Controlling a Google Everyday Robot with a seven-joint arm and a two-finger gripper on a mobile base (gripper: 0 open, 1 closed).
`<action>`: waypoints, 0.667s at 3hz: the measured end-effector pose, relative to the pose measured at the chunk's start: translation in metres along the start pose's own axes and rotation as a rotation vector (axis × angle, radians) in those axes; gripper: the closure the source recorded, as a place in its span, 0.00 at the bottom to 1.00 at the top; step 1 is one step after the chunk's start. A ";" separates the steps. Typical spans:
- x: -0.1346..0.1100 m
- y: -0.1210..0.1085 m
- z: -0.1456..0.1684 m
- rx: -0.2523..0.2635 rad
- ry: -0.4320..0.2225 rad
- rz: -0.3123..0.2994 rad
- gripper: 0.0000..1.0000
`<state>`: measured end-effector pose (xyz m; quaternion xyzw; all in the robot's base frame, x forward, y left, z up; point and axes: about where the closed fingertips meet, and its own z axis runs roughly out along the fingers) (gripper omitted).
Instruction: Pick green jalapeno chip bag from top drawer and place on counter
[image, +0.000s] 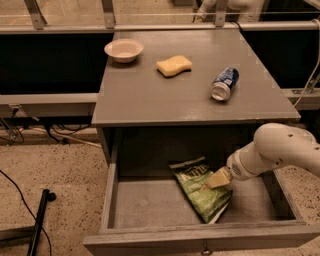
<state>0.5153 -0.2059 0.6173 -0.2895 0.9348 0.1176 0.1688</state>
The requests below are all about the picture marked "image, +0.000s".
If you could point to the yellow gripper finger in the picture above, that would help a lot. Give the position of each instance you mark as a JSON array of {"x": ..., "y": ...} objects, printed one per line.
[{"x": 220, "y": 178}]

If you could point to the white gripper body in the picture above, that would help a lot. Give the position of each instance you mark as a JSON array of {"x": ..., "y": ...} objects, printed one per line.
[{"x": 234, "y": 168}]

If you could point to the green jalapeno chip bag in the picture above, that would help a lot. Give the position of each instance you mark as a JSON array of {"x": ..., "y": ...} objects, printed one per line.
[{"x": 192, "y": 176}]

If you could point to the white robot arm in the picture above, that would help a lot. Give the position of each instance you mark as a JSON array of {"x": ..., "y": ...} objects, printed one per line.
[{"x": 274, "y": 146}]

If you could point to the open grey top drawer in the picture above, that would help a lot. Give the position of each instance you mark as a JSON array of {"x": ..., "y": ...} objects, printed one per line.
[{"x": 146, "y": 213}]

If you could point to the blue soda can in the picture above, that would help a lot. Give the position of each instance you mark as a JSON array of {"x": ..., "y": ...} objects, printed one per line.
[{"x": 222, "y": 86}]

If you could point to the grey wooden cabinet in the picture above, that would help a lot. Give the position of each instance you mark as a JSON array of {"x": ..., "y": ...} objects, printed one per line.
[{"x": 190, "y": 93}]

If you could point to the yellow sponge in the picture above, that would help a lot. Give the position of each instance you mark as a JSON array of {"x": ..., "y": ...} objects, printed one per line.
[{"x": 174, "y": 65}]

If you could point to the white ceramic bowl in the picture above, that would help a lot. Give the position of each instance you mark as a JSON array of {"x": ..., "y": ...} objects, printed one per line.
[{"x": 124, "y": 50}]

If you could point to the black stand leg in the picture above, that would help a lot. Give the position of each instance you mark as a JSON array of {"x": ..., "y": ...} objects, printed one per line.
[{"x": 29, "y": 234}]

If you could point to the metal railing frame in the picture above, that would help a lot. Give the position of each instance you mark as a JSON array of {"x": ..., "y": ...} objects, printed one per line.
[{"x": 110, "y": 20}]

